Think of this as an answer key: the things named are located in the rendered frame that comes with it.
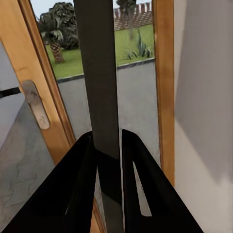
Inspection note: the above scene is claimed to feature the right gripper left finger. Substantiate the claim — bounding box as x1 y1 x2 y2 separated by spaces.
2 131 98 233

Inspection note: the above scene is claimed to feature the poster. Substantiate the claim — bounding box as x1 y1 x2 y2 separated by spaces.
73 0 124 233

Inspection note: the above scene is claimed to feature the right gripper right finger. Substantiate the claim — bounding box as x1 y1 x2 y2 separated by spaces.
122 129 204 233

